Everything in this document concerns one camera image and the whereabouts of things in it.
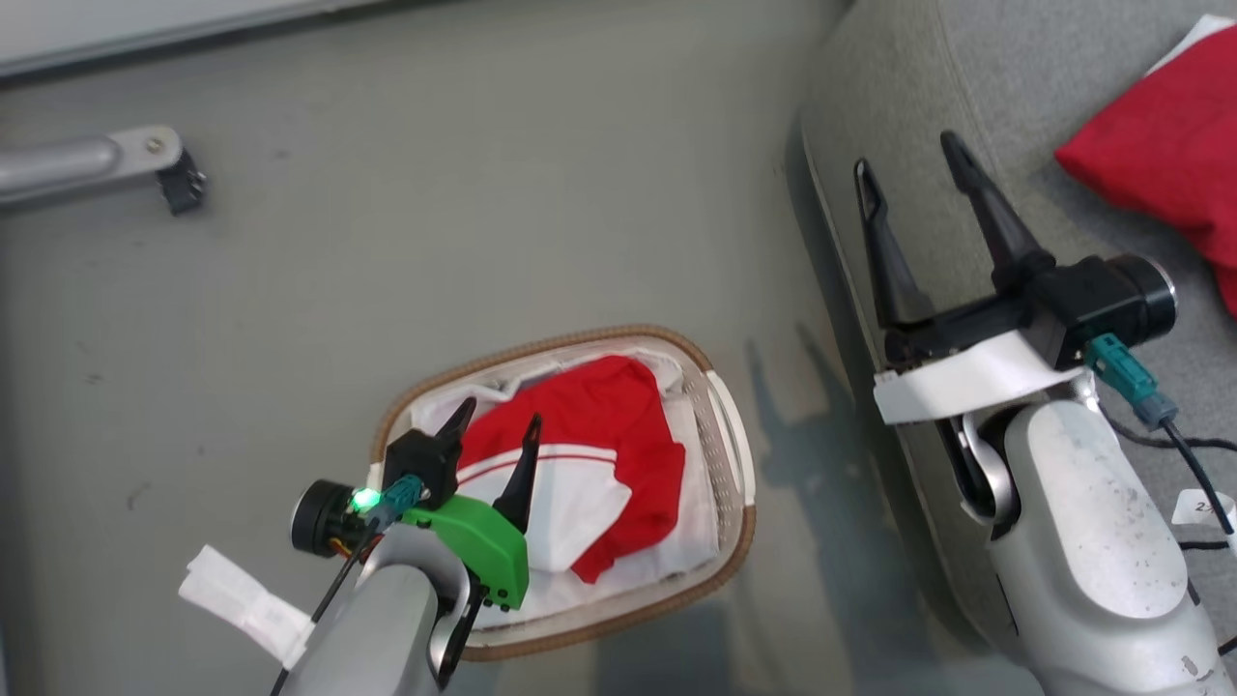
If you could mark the woven laundry basket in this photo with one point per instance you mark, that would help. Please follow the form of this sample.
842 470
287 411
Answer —
720 464

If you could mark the white skirting panel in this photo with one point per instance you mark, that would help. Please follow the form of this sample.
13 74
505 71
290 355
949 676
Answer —
126 29

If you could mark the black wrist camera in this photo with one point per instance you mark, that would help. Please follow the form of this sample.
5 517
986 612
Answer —
324 517
1111 300

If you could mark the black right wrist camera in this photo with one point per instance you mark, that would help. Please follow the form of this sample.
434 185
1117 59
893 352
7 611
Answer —
1111 300

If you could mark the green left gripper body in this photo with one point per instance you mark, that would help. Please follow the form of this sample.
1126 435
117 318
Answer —
478 546

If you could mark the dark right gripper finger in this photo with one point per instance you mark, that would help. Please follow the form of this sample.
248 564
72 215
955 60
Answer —
995 217
889 256

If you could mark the metal bar with black foot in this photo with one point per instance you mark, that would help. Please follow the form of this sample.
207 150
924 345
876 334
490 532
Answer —
92 164

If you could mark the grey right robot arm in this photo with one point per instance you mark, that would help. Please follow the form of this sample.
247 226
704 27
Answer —
1092 541

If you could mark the red and white shirt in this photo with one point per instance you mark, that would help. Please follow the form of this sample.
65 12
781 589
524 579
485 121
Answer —
599 454

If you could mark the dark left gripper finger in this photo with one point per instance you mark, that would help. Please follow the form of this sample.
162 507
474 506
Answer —
522 478
425 459

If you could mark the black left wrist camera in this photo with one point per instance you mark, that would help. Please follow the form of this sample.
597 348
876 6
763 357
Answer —
324 517

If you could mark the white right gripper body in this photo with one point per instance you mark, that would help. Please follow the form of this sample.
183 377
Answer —
966 372

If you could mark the red cushion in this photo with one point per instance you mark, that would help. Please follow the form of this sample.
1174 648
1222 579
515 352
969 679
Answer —
1174 145

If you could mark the white tape tag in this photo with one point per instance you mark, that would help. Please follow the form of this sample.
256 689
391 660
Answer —
246 599

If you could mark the grey fabric sofa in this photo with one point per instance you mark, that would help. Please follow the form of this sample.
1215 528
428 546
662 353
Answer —
966 126

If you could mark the white paper label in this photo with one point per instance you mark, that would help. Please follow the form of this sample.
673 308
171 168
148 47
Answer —
1203 506

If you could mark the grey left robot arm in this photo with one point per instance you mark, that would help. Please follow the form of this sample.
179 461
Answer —
372 628

